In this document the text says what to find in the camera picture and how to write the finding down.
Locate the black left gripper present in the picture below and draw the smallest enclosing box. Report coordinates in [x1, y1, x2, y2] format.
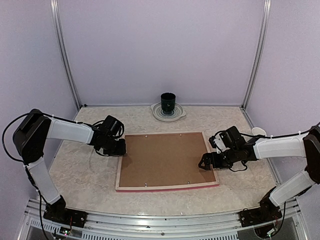
[99, 136, 127, 156]

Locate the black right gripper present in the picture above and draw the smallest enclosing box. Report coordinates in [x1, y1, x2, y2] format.
[198, 146, 239, 170]

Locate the pink wooden picture frame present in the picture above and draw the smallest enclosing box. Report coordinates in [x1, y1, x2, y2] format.
[115, 131, 221, 193]

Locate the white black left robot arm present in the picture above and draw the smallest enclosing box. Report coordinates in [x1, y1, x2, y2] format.
[12, 109, 126, 223]

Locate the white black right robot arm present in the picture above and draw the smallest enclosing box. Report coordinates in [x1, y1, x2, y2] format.
[198, 125, 320, 222]

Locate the light blue paper cup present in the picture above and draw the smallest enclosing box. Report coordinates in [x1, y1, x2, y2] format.
[251, 127, 267, 136]

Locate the striped ceramic plate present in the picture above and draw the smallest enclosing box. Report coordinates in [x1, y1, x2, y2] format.
[150, 103, 187, 122]

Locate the dark green cup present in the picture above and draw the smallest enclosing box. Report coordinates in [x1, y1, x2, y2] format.
[160, 92, 176, 114]

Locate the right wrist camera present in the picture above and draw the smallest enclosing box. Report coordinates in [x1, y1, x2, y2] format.
[209, 133, 228, 153]

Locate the aluminium front rail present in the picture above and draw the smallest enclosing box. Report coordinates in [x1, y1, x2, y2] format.
[24, 197, 305, 240]

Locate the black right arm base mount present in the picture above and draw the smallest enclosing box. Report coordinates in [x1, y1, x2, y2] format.
[238, 207, 283, 228]

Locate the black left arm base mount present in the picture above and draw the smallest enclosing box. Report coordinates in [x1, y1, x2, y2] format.
[43, 208, 88, 228]

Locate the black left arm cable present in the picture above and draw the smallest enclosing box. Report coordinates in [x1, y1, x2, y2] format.
[2, 112, 46, 163]

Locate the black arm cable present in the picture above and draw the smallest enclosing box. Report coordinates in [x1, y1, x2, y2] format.
[2, 112, 46, 163]
[214, 121, 320, 173]

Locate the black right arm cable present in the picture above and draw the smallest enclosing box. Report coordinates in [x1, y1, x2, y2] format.
[214, 121, 320, 173]

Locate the left aluminium corner post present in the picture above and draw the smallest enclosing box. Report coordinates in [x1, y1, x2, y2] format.
[50, 0, 82, 110]

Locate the aluminium corner post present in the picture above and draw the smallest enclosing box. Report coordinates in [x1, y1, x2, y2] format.
[50, 0, 82, 110]
[241, 0, 272, 112]

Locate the right aluminium corner post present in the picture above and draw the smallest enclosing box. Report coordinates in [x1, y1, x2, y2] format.
[241, 0, 272, 112]

